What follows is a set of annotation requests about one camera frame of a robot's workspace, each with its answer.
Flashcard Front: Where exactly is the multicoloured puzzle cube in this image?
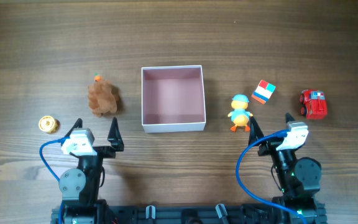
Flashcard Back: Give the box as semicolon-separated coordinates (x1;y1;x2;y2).
251;80;276;105

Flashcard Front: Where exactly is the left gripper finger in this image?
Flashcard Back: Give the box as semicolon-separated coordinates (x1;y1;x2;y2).
65;118;83;138
108;117;124;151

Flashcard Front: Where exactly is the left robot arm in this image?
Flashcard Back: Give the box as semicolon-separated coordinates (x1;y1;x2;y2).
51;118;124;224

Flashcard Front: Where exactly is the yellow duck toy blue hat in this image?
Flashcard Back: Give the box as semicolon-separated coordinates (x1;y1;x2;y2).
227;94;253;132

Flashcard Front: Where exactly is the red toy truck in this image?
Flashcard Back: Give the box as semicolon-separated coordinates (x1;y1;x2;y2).
300;90;328;119

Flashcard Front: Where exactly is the brown plush toy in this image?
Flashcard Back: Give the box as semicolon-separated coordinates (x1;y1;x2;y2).
88;73;120;117

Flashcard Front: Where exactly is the yellow plastic wheel toy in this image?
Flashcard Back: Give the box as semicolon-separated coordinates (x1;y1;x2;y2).
39;116;58;134

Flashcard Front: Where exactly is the white box pink interior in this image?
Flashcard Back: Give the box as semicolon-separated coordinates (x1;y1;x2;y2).
141;65;206;133

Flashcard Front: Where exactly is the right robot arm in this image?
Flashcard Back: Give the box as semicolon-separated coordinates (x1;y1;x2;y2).
236;113;328;224

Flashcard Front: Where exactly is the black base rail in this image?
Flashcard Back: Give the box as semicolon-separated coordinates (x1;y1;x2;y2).
50;203;328;224

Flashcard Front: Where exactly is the left blue cable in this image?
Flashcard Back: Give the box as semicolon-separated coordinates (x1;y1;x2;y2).
39;137;71;224

